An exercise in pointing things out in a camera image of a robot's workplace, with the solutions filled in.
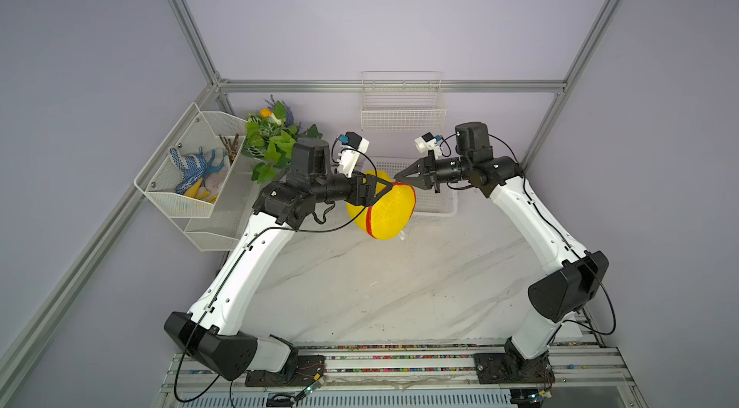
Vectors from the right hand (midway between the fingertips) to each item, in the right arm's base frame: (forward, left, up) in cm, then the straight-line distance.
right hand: (398, 182), depth 69 cm
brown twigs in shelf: (+19, +48, -4) cm, 52 cm away
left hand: (-2, +4, +2) cm, 5 cm away
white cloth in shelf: (+6, +49, -4) cm, 49 cm away
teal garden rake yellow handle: (+11, +52, -5) cm, 54 cm away
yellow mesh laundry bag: (-5, +2, -5) cm, 8 cm away
